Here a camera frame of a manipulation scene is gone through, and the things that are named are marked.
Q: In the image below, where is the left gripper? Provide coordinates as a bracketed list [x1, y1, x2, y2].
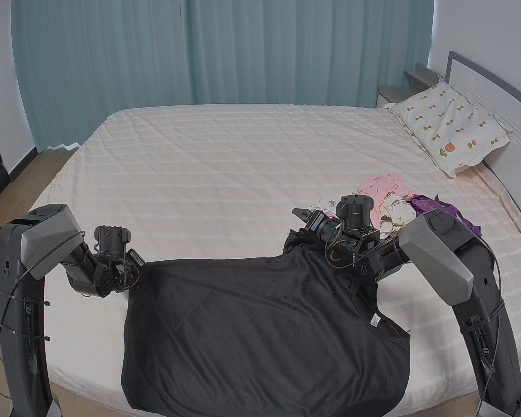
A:
[113, 248, 146, 292]

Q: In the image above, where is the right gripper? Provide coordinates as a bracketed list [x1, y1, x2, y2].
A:
[292, 207, 341, 244]

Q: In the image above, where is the white printed garment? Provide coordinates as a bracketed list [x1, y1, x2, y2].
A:
[315, 196, 417, 240]

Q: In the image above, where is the bed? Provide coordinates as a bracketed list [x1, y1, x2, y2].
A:
[0, 50, 521, 411]

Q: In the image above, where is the blue-green curtain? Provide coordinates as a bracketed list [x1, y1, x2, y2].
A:
[11, 0, 435, 151]

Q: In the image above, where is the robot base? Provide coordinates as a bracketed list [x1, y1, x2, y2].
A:
[477, 400, 504, 417]

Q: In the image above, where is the grey bedside table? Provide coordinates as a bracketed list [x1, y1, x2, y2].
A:
[377, 63, 445, 109]

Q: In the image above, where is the pink garment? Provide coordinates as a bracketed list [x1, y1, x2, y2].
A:
[357, 173, 415, 225]

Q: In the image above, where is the purple garment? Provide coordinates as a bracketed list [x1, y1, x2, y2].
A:
[410, 194, 483, 239]

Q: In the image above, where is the black T-shirt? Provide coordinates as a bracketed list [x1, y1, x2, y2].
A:
[121, 228, 412, 411]

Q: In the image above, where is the white printed pillow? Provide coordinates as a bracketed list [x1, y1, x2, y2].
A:
[383, 81, 512, 179]

